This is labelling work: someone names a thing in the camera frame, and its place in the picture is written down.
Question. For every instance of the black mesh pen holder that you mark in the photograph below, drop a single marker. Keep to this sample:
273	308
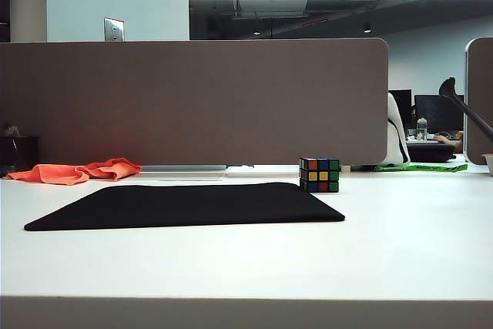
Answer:
19	153

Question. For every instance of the wide brown desk partition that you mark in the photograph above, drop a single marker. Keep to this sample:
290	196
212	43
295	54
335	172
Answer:
192	101

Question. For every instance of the silver wall switch plate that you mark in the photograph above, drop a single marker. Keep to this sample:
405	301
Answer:
114	29

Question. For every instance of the small black monitor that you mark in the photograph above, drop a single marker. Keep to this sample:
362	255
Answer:
402	99

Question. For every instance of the black mouse pad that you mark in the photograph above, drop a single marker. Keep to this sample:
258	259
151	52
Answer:
185	205

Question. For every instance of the large black monitor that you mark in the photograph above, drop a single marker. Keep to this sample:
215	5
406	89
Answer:
435	113

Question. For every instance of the multicolour puzzle cube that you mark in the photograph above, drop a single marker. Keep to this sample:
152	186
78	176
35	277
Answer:
319	175

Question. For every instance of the beige bowl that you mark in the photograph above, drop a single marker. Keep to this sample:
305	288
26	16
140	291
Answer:
488	163

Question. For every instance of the clear water bottle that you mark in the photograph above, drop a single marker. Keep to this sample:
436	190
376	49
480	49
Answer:
422	130

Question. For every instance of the orange cloth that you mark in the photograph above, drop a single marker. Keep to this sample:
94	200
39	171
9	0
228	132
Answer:
58	174

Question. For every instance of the person forearm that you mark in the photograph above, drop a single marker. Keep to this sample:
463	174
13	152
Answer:
448	139

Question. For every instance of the green tape strip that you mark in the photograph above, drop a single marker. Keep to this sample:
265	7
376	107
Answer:
423	167

